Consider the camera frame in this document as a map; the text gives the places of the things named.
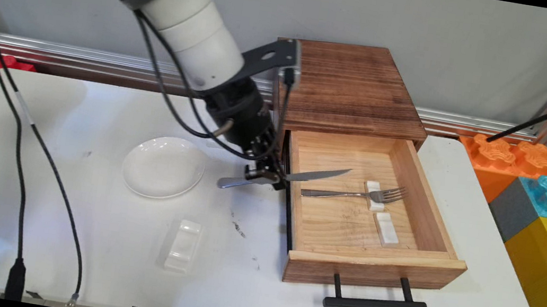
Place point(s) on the orange foam block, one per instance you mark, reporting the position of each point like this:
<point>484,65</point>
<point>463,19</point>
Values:
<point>497,158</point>

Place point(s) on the white round plate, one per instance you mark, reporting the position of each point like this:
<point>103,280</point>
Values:
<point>164,167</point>

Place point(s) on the aluminium rail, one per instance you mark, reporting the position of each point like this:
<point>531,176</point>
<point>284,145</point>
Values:
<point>78,59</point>

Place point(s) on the silver table knife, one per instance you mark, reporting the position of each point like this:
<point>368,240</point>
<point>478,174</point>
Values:
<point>318,175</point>

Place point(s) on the black tripod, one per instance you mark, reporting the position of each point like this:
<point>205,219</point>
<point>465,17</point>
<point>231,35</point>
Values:
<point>540,122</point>

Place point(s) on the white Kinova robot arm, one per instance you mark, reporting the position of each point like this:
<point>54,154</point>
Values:
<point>190,19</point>

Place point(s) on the silver fork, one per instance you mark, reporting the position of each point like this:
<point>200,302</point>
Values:
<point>332,194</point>

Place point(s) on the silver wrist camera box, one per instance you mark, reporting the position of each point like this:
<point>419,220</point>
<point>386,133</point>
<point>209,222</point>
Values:
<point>293,57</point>

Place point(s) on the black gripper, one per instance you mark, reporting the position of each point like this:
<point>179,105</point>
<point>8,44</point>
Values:
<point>244,117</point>

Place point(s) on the light wooden drawer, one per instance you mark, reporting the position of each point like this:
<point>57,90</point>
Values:
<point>343,227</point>

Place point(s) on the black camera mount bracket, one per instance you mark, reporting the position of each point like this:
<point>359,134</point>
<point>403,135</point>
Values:
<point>265,58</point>

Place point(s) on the dark wooden drawer cabinet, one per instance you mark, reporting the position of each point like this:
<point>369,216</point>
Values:
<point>358,85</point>

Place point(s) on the gray foam block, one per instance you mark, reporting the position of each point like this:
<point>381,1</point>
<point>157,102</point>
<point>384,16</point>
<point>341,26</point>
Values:
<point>514,211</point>

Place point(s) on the white ceramic cutlery rest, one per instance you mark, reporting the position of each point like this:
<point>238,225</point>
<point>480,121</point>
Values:
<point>183,245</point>
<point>387,231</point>
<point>376,206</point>

